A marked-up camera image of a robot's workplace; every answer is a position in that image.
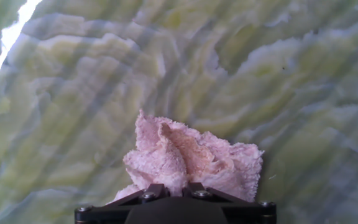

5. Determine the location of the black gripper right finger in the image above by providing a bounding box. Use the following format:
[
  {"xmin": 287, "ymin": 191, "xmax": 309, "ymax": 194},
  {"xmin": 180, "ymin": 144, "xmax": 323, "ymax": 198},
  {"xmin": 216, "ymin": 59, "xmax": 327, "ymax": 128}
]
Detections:
[{"xmin": 183, "ymin": 182, "xmax": 277, "ymax": 224}]

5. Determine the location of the pink fluffy cloth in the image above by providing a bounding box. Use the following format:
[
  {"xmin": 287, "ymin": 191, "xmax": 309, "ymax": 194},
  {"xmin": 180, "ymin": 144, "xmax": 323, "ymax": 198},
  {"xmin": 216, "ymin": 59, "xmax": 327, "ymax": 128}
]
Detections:
[{"xmin": 113, "ymin": 108, "xmax": 264, "ymax": 203}]

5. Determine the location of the green marble pattern mat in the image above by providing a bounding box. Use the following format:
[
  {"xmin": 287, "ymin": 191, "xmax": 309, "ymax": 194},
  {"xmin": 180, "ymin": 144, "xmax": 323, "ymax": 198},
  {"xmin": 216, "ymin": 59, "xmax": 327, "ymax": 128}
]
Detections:
[{"xmin": 0, "ymin": 0, "xmax": 358, "ymax": 224}]

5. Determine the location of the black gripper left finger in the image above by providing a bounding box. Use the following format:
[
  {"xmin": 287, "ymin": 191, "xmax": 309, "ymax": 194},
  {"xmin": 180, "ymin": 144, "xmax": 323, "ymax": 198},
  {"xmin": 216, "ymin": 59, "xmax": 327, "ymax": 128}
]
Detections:
[{"xmin": 75, "ymin": 184, "xmax": 170, "ymax": 224}]

